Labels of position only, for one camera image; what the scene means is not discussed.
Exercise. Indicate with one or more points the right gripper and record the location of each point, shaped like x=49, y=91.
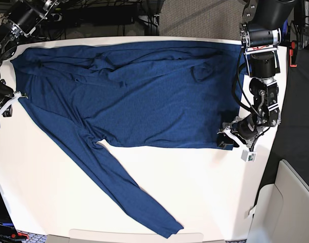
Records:
x=6, y=102

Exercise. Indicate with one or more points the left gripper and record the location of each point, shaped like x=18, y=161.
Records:
x=238, y=132

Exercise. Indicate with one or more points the blue long-sleeve shirt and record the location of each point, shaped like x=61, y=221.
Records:
x=161, y=94

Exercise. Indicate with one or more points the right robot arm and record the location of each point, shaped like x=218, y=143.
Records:
x=21, y=19

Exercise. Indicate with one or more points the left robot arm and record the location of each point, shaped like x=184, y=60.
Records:
x=261, y=34

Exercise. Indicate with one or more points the red clamp on table edge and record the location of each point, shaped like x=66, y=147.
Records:
x=293, y=53

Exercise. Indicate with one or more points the white plastic bin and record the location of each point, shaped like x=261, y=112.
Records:
x=282, y=210

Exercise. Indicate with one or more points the black box with red label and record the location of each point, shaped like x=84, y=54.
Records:
x=7, y=231

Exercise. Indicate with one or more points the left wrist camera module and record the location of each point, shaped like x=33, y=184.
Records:
x=248, y=156

